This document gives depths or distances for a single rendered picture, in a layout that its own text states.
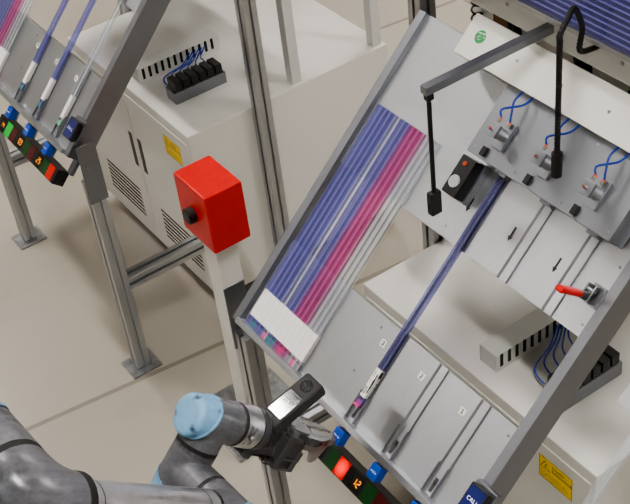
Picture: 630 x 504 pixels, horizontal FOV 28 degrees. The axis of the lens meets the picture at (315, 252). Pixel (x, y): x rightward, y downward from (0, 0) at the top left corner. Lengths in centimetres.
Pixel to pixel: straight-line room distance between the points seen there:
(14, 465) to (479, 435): 80
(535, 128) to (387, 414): 57
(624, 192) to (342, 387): 65
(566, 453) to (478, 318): 39
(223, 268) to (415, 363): 83
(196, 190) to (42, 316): 111
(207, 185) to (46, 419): 97
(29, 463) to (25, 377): 187
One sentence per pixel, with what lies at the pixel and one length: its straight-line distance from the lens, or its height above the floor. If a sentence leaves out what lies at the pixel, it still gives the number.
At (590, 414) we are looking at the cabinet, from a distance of 244.
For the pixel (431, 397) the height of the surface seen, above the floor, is 81.
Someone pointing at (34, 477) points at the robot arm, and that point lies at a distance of 174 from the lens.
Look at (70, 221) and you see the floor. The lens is 410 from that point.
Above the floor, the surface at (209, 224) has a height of 71.
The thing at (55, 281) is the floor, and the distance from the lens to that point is 388.
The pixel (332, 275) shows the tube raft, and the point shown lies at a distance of 238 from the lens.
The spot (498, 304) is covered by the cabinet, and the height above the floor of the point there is 62.
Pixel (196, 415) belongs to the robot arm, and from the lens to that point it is 202.
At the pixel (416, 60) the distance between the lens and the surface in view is 243.
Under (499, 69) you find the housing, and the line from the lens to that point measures 221.
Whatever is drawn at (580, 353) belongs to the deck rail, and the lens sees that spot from 205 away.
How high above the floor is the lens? 242
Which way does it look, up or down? 40 degrees down
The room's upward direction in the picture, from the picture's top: 8 degrees counter-clockwise
